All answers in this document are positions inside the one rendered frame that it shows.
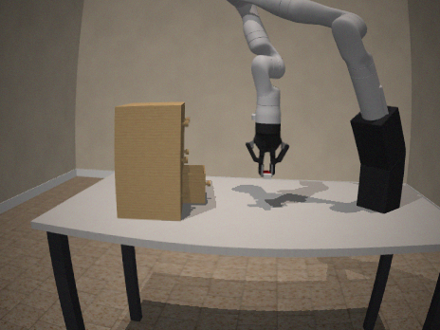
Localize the tan wooden chest of drawers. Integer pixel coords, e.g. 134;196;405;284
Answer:
115;102;185;221

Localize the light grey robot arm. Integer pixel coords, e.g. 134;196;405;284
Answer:
227;0;389;124

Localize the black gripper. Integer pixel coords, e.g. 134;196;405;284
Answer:
246;122;289;177

